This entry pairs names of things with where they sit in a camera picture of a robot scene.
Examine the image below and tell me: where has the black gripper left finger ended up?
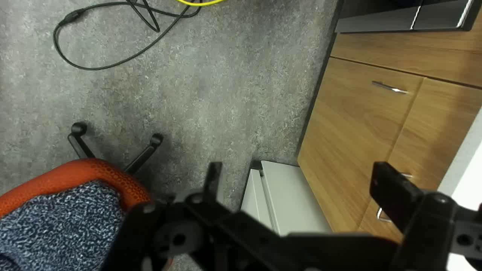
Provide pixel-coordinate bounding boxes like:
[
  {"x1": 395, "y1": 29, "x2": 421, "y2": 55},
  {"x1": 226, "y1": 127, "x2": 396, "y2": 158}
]
[{"x1": 103, "y1": 161, "x2": 284, "y2": 271}]

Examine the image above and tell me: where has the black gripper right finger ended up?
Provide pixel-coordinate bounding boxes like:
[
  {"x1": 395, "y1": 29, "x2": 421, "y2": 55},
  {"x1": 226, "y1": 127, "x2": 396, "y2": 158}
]
[{"x1": 369, "y1": 161, "x2": 482, "y2": 271}]

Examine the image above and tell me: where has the wooden drawer with metal handle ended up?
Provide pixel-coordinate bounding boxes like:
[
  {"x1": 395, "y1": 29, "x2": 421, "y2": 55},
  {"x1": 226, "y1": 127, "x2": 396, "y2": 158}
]
[{"x1": 357, "y1": 77, "x2": 482, "y2": 246}]

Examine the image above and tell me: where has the wooden cabinet door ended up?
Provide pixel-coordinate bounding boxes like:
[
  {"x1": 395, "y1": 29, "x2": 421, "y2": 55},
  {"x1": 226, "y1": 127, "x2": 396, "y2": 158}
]
[{"x1": 297, "y1": 56, "x2": 425, "y2": 234}]

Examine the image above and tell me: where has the white speckled countertop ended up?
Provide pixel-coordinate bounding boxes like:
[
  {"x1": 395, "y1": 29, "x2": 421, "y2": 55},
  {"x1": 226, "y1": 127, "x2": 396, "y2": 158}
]
[{"x1": 436, "y1": 107, "x2": 482, "y2": 213}]

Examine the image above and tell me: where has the orange office chair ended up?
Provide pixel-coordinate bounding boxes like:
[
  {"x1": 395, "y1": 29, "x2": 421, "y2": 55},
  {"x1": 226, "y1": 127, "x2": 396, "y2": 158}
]
[{"x1": 0, "y1": 121, "x2": 165, "y2": 223}]

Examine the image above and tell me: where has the blue knit sweater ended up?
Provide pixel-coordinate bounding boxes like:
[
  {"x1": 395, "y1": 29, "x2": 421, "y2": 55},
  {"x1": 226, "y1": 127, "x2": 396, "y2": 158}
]
[{"x1": 0, "y1": 179, "x2": 127, "y2": 271}]

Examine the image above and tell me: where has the stainless steel appliance front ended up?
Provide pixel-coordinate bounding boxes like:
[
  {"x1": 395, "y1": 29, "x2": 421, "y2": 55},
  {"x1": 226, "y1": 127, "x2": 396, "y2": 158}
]
[{"x1": 333, "y1": 0, "x2": 482, "y2": 35}]

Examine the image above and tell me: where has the wooden base cabinet frame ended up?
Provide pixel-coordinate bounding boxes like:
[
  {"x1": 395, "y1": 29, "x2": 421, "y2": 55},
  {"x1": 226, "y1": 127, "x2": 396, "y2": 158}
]
[{"x1": 330, "y1": 20, "x2": 482, "y2": 89}]

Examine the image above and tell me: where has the yellow power cable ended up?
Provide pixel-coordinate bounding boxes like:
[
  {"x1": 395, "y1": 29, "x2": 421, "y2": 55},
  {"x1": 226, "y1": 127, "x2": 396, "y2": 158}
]
[{"x1": 175, "y1": 0, "x2": 225, "y2": 8}]

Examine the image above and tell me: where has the black floor cable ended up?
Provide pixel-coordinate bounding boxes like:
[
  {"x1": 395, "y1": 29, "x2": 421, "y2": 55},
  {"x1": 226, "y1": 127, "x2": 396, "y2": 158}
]
[{"x1": 52, "y1": 0, "x2": 202, "y2": 73}]

